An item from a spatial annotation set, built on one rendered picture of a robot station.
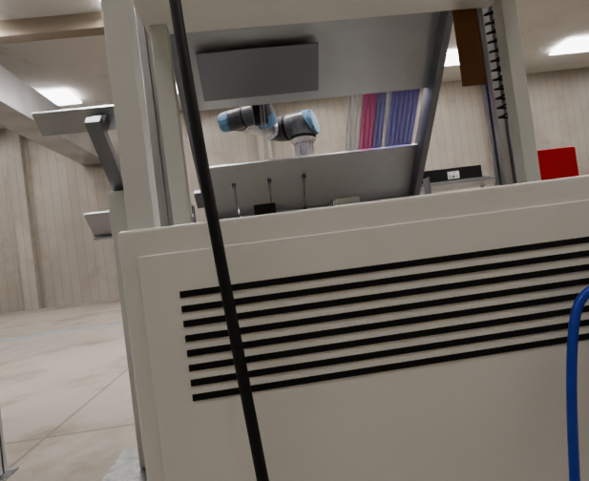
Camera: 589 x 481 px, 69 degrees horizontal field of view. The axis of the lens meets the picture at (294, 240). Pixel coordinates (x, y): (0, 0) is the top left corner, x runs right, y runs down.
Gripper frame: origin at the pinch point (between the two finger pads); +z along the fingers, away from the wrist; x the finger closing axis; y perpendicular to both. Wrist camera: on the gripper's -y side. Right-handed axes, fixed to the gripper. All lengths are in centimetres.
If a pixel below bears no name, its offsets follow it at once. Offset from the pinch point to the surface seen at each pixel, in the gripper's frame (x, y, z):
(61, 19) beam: -233, 51, -568
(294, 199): 7.6, -31.0, 2.6
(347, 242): 4, -2, 92
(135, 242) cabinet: -19, 0, 90
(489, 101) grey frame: 49, 1, 40
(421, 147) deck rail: 47, -16, 10
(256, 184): -4.2, -23.6, 4.6
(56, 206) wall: -451, -310, -852
